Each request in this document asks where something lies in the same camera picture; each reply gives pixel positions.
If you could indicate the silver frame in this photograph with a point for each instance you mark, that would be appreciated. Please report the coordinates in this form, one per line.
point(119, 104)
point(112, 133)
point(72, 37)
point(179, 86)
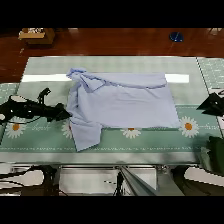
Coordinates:
point(140, 183)

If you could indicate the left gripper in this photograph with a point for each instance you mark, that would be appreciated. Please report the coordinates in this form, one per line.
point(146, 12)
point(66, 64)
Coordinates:
point(59, 112)

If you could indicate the blue round object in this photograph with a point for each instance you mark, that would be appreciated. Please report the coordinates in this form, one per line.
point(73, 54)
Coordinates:
point(176, 36)

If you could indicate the dark green garment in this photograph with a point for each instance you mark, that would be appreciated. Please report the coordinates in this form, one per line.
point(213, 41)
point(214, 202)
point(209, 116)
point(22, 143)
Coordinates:
point(216, 153)

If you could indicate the cardboard box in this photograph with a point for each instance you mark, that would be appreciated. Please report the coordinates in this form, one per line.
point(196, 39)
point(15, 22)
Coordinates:
point(37, 36)

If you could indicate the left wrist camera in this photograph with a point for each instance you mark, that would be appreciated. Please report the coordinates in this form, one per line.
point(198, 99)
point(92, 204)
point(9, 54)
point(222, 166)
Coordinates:
point(43, 94)

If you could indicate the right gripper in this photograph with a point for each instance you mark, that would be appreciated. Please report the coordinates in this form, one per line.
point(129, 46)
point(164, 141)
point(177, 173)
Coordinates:
point(211, 105)

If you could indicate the light blue shirt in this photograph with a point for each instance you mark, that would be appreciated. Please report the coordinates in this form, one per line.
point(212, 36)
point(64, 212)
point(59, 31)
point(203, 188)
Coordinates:
point(123, 100)

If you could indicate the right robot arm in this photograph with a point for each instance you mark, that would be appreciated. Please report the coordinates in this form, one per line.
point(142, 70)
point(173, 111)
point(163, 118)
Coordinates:
point(200, 176)

